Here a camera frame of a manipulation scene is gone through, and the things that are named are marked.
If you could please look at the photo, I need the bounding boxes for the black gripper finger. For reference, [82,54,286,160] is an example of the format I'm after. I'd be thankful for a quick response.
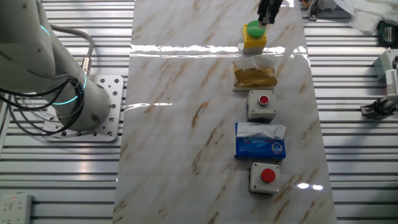
[267,0,284,26]
[256,0,271,26]

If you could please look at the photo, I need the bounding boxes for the yellow box green button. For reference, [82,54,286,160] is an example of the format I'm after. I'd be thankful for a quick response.
[241,20,268,55]

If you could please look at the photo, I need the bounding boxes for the grey box small red button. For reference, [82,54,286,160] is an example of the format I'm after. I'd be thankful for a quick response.
[246,89,278,123]

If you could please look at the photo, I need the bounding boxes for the grey box large red button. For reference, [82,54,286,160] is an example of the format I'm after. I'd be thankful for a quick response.
[248,161,281,195]

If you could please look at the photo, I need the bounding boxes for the metal pole with base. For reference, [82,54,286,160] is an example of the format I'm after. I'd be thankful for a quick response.
[306,0,321,22]

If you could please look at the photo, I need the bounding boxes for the gold tissue pack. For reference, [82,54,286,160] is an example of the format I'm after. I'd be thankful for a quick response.
[232,55,279,91]

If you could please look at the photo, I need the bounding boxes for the white plastic sheet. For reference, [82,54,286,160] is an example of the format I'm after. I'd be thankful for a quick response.
[332,0,398,35]

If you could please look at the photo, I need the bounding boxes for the green black device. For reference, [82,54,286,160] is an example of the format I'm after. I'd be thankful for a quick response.
[377,21,398,49]

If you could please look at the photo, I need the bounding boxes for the light grey equipment box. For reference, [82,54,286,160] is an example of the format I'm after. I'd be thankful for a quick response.
[373,48,398,82]

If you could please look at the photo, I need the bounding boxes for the blue tissue pack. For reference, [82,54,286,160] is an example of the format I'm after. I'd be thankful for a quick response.
[233,121,287,161]

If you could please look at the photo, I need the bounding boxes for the black metal clamp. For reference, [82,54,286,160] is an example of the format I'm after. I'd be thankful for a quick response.
[360,95,398,119]

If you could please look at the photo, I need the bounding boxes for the white marble pattern mat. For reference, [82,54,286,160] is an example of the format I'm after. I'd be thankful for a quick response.
[112,0,338,224]

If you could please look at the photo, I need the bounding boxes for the white power strip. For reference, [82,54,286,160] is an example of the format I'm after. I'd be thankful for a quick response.
[0,192,34,224]

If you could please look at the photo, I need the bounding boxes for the silver ribbed camera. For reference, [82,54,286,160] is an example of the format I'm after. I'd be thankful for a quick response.
[385,68,398,100]

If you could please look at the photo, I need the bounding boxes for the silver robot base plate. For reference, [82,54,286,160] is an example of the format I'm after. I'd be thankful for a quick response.
[42,74,125,142]

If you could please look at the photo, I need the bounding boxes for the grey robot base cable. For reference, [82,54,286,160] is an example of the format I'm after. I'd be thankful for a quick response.
[51,24,96,77]

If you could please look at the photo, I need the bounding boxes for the black base cable bundle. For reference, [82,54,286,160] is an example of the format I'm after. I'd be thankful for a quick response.
[0,76,85,138]

